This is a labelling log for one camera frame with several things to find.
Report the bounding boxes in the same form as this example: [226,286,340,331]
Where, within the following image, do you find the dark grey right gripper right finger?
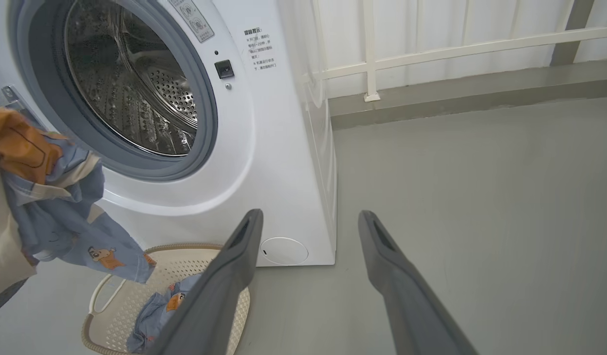
[358,210,479,355]

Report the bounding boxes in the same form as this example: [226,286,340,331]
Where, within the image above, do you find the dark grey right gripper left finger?
[146,209,264,355]

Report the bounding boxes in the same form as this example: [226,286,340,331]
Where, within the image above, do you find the blue dog-print garment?
[13,143,157,284]
[126,274,205,354]

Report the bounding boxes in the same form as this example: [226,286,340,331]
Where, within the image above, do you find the cream cartoon print shirt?
[0,107,104,302]

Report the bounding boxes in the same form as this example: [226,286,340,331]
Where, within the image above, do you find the cream perforated laundry basket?
[81,243,251,355]

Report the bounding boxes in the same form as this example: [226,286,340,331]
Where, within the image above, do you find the white front-load washing machine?
[0,0,338,267]

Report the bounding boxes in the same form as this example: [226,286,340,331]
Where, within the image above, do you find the grey rubber door gasket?
[8,0,219,182]

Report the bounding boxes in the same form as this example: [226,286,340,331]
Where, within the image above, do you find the metal door hinge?
[1,85,40,130]

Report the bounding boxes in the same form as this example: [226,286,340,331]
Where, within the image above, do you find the round white filter cover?
[260,237,309,266]

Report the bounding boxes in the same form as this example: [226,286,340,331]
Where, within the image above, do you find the stainless steel drum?
[65,0,198,157]

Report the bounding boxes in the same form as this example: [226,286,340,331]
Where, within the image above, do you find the white metal railing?
[303,0,607,103]

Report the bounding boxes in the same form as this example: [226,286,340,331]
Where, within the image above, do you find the grey warning label sticker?
[168,0,215,43]

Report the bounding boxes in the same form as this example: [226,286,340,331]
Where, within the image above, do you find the white curtain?
[276,0,607,99]

